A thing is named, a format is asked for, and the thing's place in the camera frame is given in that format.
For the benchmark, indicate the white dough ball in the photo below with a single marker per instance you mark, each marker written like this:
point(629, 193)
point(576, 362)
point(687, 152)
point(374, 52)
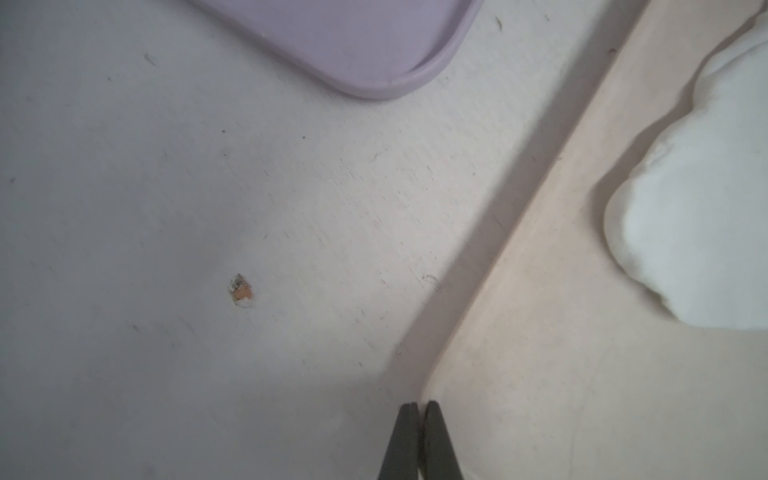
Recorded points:
point(690, 222)

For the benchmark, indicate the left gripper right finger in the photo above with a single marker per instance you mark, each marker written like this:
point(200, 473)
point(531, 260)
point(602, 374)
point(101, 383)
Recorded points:
point(439, 460)

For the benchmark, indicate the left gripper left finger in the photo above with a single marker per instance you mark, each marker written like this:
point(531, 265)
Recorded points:
point(401, 459)

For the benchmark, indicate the purple plastic tray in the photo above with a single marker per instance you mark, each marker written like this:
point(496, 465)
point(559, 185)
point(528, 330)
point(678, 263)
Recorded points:
point(374, 50)

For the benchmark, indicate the beige plastic tray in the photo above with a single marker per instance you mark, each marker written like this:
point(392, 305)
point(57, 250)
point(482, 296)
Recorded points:
point(564, 368)

